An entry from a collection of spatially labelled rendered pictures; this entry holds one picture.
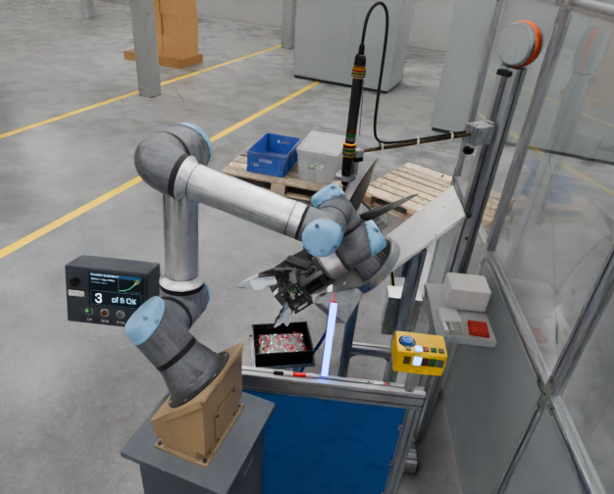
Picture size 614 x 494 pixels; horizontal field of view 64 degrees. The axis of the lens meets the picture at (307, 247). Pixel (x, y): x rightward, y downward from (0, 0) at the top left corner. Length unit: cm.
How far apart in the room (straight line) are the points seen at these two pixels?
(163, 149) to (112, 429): 196
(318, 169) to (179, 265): 358
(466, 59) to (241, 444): 624
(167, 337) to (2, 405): 194
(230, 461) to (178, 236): 59
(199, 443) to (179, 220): 55
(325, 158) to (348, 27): 460
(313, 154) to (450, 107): 298
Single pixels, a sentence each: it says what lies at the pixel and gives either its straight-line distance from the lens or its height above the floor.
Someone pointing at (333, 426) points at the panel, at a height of 62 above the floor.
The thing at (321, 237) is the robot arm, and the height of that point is 166.
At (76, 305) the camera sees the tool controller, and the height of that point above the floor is 113.
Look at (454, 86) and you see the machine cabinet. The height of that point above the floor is 64.
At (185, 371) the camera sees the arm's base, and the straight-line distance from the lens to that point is 125.
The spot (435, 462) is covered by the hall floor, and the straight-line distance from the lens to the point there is 274.
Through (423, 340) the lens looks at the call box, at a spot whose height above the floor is 107.
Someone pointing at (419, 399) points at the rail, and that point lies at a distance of 182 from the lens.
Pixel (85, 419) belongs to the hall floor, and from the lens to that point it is 288.
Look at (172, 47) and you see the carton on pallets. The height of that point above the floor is 32.
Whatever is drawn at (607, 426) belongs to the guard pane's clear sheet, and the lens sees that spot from 154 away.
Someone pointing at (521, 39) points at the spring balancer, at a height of 190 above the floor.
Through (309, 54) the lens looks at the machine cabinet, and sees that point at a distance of 931.
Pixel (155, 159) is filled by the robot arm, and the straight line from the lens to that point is 106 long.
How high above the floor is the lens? 215
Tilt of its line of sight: 32 degrees down
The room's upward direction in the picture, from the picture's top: 5 degrees clockwise
